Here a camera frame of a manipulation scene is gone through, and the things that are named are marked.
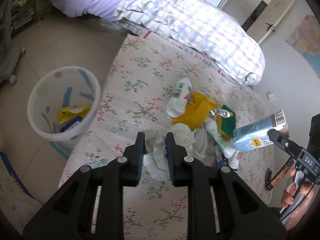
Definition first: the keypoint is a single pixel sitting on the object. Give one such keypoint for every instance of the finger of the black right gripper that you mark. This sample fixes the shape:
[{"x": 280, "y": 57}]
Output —
[{"x": 284, "y": 143}]

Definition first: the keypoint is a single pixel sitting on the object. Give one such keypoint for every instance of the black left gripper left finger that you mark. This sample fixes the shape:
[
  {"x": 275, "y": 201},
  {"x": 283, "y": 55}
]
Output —
[{"x": 89, "y": 205}]

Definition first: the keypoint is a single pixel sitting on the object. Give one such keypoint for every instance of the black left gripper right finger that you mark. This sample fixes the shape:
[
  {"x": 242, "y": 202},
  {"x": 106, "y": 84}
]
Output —
[{"x": 221, "y": 205}]

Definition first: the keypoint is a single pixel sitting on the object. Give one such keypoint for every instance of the blue white milk carton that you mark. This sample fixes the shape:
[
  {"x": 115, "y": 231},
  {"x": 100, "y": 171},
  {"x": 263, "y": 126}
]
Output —
[{"x": 255, "y": 135}]

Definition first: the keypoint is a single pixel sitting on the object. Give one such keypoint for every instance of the white tissue paper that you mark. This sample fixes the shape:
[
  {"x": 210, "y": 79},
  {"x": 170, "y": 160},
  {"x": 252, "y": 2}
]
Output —
[{"x": 162, "y": 148}]

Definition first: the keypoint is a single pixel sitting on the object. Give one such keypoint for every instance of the yellow snack wrapper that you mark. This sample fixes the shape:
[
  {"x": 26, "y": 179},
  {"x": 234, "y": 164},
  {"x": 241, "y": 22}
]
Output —
[{"x": 196, "y": 111}]

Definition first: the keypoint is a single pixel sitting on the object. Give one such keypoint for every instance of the white plastic bottle green label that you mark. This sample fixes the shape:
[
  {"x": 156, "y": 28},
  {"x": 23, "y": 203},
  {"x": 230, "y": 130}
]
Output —
[{"x": 179, "y": 99}]

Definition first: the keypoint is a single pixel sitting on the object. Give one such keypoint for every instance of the yellow white paper bag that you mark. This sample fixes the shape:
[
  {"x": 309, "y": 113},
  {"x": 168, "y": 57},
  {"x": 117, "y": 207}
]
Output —
[{"x": 68, "y": 113}]

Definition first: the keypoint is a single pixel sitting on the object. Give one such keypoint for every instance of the white translucent trash bin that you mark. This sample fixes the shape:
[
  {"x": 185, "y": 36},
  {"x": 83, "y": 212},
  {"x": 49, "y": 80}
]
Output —
[{"x": 71, "y": 87}]

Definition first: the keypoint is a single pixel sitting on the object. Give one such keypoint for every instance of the white green tube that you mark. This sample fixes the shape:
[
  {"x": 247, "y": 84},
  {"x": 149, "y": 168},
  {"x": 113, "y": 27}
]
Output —
[{"x": 226, "y": 147}]

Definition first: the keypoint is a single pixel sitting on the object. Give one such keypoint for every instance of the green yellow snack bag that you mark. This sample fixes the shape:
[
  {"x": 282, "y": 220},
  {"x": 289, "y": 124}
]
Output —
[{"x": 226, "y": 125}]

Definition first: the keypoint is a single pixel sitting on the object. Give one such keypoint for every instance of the blue paper piece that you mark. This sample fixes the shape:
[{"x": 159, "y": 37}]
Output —
[{"x": 71, "y": 124}]

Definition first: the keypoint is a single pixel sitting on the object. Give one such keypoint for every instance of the floral bed sheet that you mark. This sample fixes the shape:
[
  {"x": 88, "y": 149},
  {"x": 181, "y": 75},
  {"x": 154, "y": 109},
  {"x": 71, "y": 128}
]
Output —
[{"x": 137, "y": 89}]

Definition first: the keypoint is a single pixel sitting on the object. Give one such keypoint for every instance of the plaid folded quilt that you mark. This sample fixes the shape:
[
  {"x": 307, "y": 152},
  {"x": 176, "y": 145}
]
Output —
[{"x": 203, "y": 27}]

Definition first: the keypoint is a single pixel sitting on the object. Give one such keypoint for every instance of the white wall socket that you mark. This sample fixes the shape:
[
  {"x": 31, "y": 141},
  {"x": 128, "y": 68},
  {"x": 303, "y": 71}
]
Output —
[{"x": 270, "y": 95}]

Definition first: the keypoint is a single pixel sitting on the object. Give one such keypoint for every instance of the colourful wall map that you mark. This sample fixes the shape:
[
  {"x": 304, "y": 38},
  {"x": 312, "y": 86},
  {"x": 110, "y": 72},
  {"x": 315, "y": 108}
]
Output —
[{"x": 305, "y": 40}]

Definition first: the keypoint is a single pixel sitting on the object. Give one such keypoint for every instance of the white door with handle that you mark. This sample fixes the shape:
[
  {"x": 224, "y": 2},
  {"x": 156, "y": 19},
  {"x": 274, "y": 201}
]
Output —
[{"x": 258, "y": 18}]

